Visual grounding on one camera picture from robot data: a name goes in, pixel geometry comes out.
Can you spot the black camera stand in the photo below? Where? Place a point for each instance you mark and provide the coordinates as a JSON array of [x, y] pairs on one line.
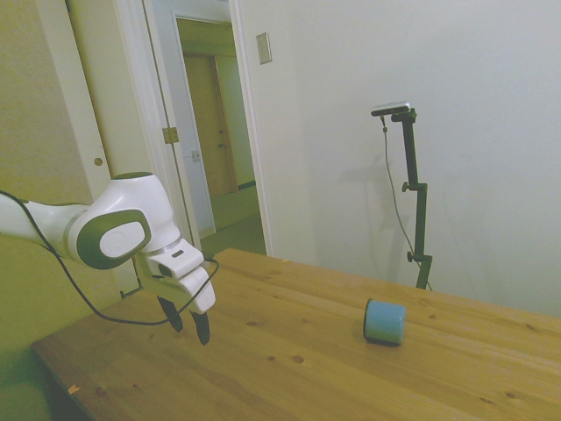
[[385, 129]]

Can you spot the metal door latch plate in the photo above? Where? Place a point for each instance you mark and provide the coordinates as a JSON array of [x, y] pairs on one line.
[[194, 155]]

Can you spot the white open door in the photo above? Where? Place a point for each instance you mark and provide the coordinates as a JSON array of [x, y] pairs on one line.
[[195, 201]]

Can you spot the wooden hallway door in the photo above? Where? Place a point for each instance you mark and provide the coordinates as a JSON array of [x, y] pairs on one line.
[[210, 131]]

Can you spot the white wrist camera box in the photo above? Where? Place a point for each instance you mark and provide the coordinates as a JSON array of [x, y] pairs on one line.
[[184, 261]]

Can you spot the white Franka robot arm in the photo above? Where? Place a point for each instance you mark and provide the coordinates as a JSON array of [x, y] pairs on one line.
[[131, 206]]

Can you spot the beige wall switch plate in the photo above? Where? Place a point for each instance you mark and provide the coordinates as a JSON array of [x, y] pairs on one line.
[[263, 48]]

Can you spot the dark articulated camera stand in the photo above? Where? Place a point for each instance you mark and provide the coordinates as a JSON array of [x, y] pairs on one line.
[[421, 219]]

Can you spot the blue enamel mug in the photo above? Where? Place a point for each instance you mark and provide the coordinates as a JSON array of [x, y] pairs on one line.
[[385, 322]]

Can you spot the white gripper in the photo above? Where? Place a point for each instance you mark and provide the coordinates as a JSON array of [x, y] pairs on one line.
[[193, 294]]

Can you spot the silver black exterior camera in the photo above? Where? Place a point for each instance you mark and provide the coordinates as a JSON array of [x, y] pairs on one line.
[[392, 109]]

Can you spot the white closet door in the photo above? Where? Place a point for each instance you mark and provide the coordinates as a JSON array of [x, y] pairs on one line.
[[118, 87]]

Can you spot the brass door hinge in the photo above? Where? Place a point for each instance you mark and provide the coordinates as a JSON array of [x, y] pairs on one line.
[[170, 134]]

